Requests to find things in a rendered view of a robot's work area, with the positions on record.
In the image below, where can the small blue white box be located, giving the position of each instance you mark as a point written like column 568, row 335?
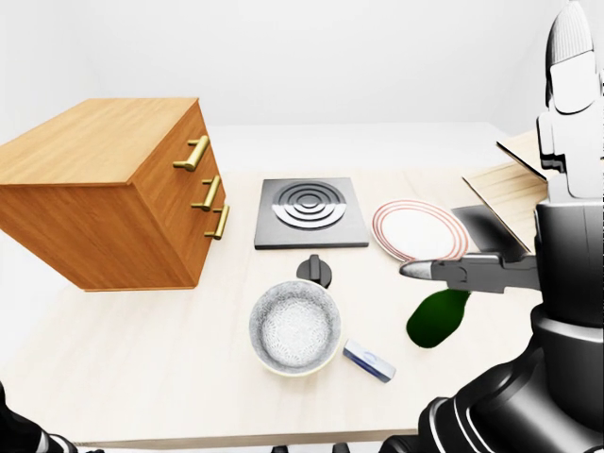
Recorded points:
column 368, row 359

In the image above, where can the medium wooden drawer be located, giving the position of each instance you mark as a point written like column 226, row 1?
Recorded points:
column 186, row 222

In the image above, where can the large wooden drawer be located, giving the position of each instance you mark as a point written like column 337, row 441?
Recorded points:
column 162, row 151

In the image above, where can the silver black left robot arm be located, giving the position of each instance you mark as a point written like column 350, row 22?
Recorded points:
column 19, row 429

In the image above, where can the green wine bottle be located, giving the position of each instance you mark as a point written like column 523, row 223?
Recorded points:
column 434, row 321

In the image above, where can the small wooden drawer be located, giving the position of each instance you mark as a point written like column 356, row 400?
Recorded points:
column 200, row 255

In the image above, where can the white plate with red rings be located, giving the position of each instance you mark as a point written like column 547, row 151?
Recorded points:
column 415, row 231

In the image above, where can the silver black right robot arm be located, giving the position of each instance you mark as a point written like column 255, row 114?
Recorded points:
column 519, row 401

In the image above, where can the tray of wooden slats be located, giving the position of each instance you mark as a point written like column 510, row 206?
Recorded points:
column 509, row 193

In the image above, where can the small dark shape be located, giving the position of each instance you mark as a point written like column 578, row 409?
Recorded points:
column 279, row 449
column 340, row 448

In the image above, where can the flat dark stove plate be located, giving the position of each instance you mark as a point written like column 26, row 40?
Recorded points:
column 283, row 231

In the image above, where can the grey patterned bowl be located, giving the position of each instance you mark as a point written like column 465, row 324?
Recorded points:
column 295, row 328

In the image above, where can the round black stove knob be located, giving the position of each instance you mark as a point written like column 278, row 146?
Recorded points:
column 313, row 270

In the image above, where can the wooden cabinet with drawers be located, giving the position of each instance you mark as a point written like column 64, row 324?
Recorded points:
column 71, row 156

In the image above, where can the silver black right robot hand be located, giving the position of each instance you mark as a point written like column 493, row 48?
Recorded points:
column 571, row 255

